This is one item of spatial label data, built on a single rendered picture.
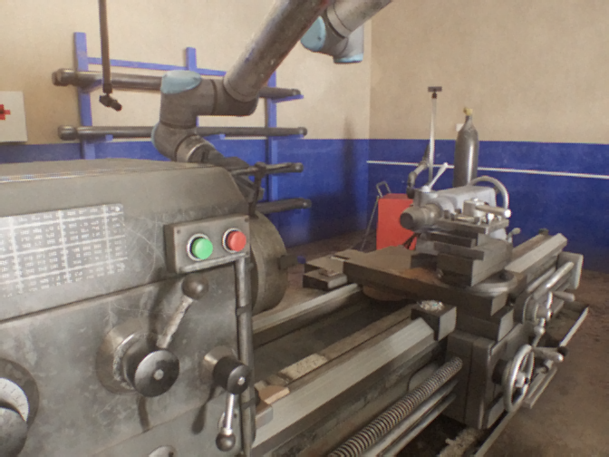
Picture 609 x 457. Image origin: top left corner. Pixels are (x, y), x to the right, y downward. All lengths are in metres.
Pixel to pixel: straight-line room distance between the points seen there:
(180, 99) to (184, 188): 0.45
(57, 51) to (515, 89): 4.58
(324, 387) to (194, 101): 0.72
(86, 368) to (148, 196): 0.23
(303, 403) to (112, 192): 0.59
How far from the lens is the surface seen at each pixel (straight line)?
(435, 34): 6.01
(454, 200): 1.74
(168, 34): 4.40
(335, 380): 1.03
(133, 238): 0.57
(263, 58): 0.95
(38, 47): 3.96
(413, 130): 6.00
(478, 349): 1.36
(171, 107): 1.06
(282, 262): 0.92
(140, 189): 0.61
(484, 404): 1.45
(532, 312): 1.44
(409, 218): 1.54
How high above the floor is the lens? 1.38
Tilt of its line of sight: 12 degrees down
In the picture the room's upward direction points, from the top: straight up
